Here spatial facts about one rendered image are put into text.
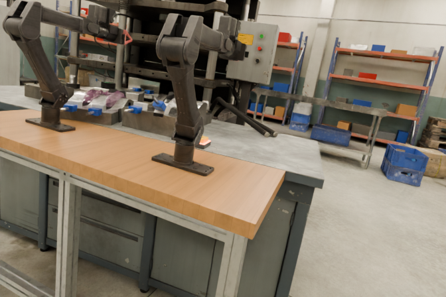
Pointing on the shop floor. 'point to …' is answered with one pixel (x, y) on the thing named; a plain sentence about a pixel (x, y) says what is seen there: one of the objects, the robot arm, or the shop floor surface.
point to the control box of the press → (253, 60)
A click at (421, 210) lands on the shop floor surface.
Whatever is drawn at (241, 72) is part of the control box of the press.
